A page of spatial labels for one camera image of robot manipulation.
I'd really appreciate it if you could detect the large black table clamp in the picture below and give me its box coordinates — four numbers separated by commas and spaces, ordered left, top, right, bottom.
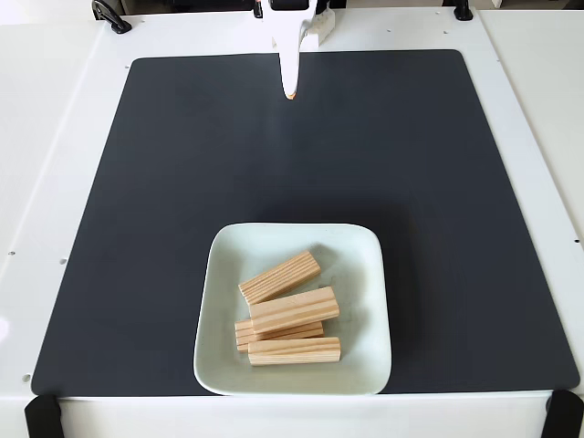
90, 0, 133, 36

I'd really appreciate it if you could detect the black corner bracket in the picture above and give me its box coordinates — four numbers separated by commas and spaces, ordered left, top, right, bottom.
24, 393, 63, 438
542, 390, 584, 438

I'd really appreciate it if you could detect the black rubber mat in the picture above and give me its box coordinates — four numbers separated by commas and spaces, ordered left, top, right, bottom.
30, 48, 581, 397

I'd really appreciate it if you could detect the pale green square plate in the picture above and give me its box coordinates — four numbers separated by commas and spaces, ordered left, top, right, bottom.
193, 222, 393, 397

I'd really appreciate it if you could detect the grooved wooden block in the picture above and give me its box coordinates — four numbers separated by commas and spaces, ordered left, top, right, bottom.
249, 286, 340, 335
235, 318, 326, 353
247, 336, 342, 367
237, 250, 322, 306

